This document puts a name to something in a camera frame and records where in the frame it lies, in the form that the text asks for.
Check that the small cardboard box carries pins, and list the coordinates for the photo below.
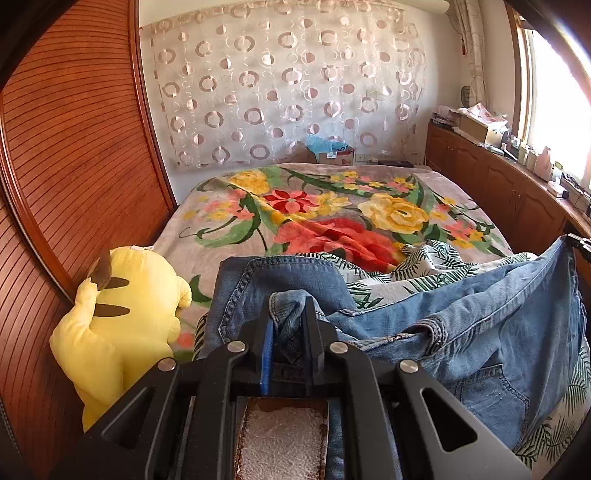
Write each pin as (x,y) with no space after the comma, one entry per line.
(340,158)

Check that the pink bottle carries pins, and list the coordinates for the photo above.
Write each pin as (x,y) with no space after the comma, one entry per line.
(545,162)

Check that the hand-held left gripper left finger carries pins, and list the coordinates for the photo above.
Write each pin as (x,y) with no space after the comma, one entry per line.
(267,350)

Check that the large cardboard box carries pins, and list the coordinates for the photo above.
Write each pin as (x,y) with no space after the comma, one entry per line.
(478,127)

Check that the palm leaf print bedsheet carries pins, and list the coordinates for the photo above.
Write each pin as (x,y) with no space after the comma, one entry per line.
(392,288)

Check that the sheer circle pattern curtain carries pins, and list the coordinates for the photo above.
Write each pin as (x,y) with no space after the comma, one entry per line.
(277,92)

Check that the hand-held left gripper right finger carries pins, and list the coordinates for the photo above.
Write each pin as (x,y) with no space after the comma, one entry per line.
(313,341)

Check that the floral blanket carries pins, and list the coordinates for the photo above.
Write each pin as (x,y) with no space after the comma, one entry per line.
(323,203)

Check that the window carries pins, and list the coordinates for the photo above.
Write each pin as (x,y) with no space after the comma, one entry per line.
(558,92)

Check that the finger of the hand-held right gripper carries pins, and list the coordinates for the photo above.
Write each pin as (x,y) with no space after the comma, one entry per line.
(582,243)

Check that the black flat device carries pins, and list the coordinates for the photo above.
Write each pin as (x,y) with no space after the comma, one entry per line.
(392,162)

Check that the yellow plush toy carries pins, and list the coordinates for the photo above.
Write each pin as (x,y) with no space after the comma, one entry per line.
(115,332)

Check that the wooden window cabinet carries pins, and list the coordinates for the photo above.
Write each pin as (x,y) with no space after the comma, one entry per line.
(498,184)

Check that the floral window curtain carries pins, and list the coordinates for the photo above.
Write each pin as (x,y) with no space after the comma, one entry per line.
(474,50)

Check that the blue denim pants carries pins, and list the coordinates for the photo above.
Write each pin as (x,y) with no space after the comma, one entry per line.
(485,323)

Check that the white power strip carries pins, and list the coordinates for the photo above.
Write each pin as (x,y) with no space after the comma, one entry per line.
(571,185)

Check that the blue plastic bag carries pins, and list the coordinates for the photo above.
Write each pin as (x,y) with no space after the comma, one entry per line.
(323,144)

